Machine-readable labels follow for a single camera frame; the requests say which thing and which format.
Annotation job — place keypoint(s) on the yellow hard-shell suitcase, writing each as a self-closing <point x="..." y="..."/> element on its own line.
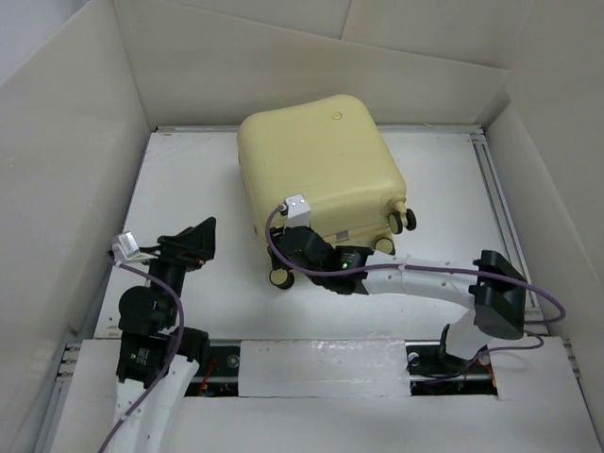
<point x="332" y="152"/>

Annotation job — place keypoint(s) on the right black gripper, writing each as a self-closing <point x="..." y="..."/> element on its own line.
<point x="276" y="237"/>

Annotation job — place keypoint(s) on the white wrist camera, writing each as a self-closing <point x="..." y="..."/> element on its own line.
<point x="295" y="209"/>
<point x="124" y="249"/>

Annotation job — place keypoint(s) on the metal base rail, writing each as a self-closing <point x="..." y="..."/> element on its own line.
<point x="336" y="369"/>

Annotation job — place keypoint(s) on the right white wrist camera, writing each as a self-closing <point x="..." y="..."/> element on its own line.
<point x="295" y="209"/>

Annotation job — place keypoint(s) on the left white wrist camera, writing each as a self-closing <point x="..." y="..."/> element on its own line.
<point x="124" y="249"/>

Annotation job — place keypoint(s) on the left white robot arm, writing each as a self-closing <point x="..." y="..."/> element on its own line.
<point x="158" y="355"/>

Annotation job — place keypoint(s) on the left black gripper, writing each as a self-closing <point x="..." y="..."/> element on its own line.
<point x="194" y="244"/>

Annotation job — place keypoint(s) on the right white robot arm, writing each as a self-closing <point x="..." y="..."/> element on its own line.
<point x="491" y="291"/>

